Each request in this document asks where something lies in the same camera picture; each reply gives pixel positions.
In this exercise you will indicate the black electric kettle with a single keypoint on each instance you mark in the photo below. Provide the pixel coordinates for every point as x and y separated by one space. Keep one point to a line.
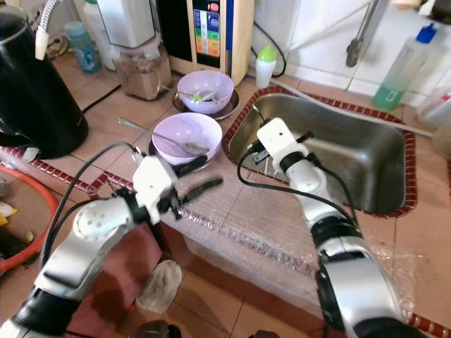
39 91

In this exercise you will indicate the green dish soap bottle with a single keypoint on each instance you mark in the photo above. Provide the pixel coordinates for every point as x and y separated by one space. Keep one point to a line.
398 77

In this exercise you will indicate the clear plastic bag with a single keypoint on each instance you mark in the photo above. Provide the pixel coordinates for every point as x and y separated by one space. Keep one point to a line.
159 287

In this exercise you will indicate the white faucet pipe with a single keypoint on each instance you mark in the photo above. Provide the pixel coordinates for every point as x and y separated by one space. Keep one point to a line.
331 22

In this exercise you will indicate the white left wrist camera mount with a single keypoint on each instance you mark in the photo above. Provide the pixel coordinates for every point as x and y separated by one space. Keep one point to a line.
155 184

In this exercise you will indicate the green and white utensil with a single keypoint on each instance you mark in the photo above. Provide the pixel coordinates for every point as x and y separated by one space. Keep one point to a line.
206 97

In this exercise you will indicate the hanging metal tongs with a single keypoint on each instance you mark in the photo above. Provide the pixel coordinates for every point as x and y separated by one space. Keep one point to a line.
354 48

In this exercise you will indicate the lilac plastic bowl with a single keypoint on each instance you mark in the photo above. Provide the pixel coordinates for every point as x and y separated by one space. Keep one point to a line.
215 84
187 132

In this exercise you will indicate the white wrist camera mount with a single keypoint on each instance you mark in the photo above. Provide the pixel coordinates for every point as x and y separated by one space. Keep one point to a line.
278 139
155 184

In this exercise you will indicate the beige water purifier with panel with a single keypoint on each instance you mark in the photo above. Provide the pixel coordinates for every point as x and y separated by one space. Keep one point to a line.
208 32

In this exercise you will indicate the black cylinder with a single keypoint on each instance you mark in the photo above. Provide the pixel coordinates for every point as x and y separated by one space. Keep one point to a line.
15 245

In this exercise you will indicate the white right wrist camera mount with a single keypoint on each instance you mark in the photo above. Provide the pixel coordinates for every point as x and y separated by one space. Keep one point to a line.
278 139

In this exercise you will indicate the thin grey pipe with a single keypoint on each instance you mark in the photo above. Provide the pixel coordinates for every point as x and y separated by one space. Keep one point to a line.
345 105

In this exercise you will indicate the clear plastic container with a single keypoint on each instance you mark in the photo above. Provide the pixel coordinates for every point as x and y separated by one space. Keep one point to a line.
438 123

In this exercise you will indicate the stainless steel sink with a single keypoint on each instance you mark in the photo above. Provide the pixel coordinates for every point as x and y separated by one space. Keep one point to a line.
366 155

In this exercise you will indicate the clear bubble wrap sheet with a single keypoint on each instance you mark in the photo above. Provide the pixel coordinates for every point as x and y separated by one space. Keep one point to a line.
254 232

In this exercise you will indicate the white jar green lid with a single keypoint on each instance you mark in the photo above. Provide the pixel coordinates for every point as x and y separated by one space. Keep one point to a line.
93 28

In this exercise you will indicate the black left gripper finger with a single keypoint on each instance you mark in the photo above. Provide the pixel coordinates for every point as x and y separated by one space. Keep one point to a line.
189 167
204 189

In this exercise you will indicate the teal bottle blue cap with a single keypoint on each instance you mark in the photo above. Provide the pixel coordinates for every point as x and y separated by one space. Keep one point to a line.
83 49

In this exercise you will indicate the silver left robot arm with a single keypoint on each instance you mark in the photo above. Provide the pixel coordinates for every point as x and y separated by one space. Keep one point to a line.
91 236

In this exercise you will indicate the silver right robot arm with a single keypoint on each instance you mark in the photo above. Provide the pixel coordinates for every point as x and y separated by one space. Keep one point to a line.
352 282

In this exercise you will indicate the small white bottle green cap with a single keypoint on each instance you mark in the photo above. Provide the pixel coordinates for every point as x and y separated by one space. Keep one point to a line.
264 69

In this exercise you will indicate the white blender with clear jar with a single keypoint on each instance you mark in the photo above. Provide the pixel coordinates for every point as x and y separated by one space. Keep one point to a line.
141 74

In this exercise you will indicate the metal spoon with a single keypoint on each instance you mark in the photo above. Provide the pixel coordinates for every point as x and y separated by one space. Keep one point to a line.
148 131

